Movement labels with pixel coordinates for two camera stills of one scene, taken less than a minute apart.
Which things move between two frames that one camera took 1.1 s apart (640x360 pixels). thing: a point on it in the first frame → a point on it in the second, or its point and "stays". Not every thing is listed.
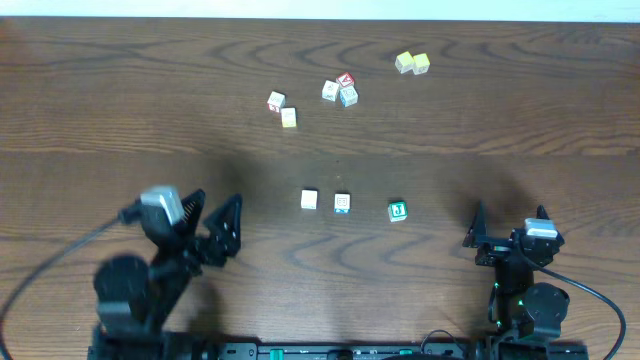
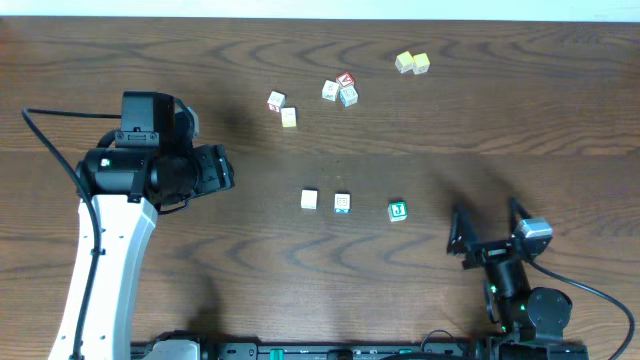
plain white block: [309, 198] stays
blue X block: [342, 203] stays
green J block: [398, 210] stays
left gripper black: [193, 259] → [210, 175]
